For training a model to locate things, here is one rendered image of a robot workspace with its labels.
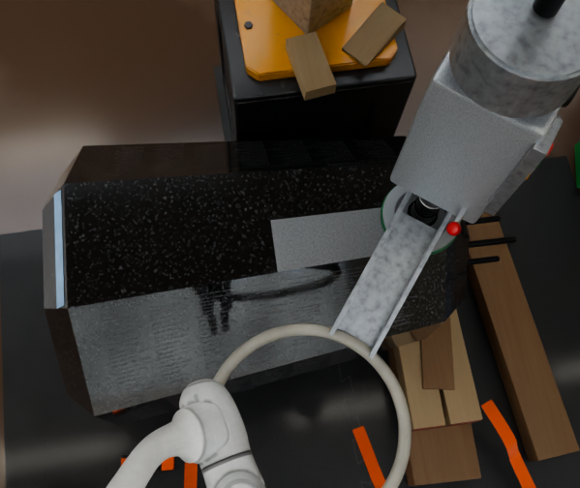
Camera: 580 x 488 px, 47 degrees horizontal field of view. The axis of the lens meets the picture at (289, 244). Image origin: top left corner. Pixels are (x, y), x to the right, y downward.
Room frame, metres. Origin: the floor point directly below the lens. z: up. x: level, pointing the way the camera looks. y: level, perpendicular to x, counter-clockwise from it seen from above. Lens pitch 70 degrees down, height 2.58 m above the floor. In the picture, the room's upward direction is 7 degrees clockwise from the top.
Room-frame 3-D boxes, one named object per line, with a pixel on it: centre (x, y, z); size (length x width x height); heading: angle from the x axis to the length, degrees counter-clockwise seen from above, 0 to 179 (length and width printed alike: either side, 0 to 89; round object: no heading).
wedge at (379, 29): (1.37, -0.19, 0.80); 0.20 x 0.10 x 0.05; 146
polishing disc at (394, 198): (0.73, -0.35, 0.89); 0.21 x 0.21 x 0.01
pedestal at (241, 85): (1.48, 0.02, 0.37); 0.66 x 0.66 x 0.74; 16
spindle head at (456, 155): (0.80, -0.38, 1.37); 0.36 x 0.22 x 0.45; 156
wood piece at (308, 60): (1.23, 0.00, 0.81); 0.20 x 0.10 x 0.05; 24
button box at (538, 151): (0.62, -0.43, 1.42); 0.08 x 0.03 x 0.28; 156
